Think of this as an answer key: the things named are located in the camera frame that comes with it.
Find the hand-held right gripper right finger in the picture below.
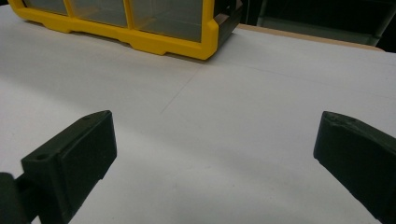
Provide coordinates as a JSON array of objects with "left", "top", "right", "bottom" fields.
[{"left": 313, "top": 110, "right": 396, "bottom": 224}]

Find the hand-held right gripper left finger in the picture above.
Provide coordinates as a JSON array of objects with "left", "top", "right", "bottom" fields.
[{"left": 20, "top": 109, "right": 118, "bottom": 224}]

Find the grey metal stand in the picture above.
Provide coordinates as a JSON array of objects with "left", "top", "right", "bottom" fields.
[{"left": 257, "top": 0, "right": 396, "bottom": 47}]

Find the yellow black drawer organizer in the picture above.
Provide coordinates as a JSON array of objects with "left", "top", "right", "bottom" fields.
[{"left": 7, "top": 0, "right": 244, "bottom": 61}]

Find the clear plastic drawer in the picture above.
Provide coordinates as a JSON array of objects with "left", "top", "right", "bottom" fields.
[
  {"left": 128, "top": 0, "right": 204, "bottom": 43},
  {"left": 68, "top": 0, "right": 129, "bottom": 28},
  {"left": 23, "top": 0, "right": 69, "bottom": 16}
]

